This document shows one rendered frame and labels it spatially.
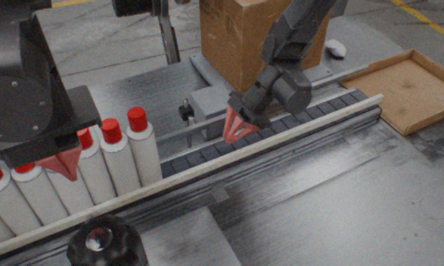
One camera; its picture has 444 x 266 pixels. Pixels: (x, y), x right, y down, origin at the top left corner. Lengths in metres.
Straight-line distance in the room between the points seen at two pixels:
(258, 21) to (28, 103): 0.77
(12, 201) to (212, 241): 0.36
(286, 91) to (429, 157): 0.48
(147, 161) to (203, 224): 0.17
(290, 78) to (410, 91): 0.60
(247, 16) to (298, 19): 0.28
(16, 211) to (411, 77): 1.13
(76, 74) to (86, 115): 2.39
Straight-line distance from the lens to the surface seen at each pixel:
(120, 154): 0.70
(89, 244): 0.43
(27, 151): 0.40
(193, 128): 0.82
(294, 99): 0.72
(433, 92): 1.28
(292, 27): 0.71
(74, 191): 0.74
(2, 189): 0.71
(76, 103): 0.42
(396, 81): 1.28
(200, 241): 0.75
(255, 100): 0.78
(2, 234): 0.81
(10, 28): 0.30
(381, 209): 0.91
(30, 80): 0.28
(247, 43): 1.00
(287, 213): 0.85
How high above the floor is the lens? 1.53
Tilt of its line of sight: 46 degrees down
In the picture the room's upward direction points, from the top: straight up
